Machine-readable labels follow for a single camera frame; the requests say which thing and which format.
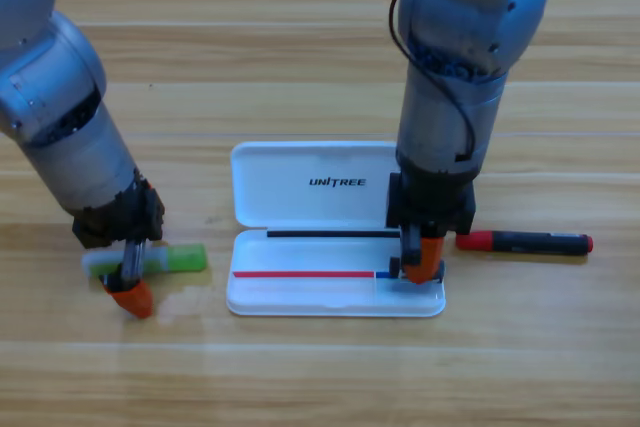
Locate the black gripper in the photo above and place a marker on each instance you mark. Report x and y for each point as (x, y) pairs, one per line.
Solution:
(125, 212)
(430, 202)

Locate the red and black marker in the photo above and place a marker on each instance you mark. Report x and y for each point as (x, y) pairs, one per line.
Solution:
(525, 243)

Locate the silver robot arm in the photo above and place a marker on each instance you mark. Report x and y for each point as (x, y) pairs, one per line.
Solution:
(65, 137)
(430, 117)

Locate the white Unitree pencil case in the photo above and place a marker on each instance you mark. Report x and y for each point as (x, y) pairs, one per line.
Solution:
(300, 202)

